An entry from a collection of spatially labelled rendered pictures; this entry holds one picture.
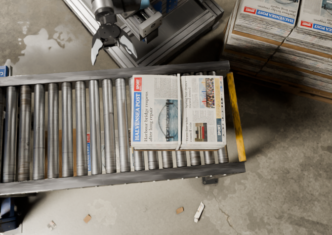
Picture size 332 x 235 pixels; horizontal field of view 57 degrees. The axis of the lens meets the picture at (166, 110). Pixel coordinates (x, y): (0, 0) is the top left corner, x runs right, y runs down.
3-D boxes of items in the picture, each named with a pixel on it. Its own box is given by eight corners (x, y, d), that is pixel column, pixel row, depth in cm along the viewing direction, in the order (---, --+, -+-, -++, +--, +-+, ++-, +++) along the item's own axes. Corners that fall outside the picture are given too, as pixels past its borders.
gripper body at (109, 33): (121, 48, 114) (114, 20, 117) (121, 36, 106) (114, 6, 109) (100, 51, 113) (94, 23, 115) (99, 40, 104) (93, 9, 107)
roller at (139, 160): (138, 77, 155) (138, 74, 150) (145, 172, 143) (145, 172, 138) (128, 78, 155) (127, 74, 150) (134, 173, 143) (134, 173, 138)
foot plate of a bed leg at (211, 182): (217, 164, 220) (217, 164, 219) (220, 185, 216) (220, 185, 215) (198, 166, 219) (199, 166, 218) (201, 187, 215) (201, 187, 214)
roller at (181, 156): (177, 75, 156) (178, 71, 151) (186, 169, 144) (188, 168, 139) (167, 75, 156) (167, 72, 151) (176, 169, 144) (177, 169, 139)
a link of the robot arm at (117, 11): (125, 19, 129) (122, 3, 118) (98, 24, 128) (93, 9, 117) (121, 3, 131) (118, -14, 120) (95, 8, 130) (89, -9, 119)
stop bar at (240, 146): (232, 72, 152) (233, 71, 150) (246, 162, 141) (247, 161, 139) (226, 73, 152) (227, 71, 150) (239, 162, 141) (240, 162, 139)
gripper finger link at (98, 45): (94, 70, 108) (105, 49, 111) (93, 63, 103) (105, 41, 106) (86, 67, 108) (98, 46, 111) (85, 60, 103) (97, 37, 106)
